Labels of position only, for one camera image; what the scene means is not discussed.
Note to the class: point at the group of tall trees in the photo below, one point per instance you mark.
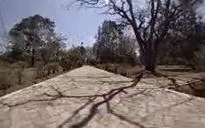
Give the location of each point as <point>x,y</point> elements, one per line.
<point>110,43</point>

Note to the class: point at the pale stone paved path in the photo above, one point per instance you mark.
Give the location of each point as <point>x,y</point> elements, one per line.
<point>90,85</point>

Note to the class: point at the large bare forked tree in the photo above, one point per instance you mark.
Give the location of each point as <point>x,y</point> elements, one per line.
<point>150,60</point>

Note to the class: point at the row of low dry bushes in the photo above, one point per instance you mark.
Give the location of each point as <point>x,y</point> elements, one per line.
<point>50,68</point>

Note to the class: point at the green leafy tree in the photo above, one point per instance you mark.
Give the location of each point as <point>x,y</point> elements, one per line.
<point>31,30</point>

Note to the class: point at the dry brown grass ground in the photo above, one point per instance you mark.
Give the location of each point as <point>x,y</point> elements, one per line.
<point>6,77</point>

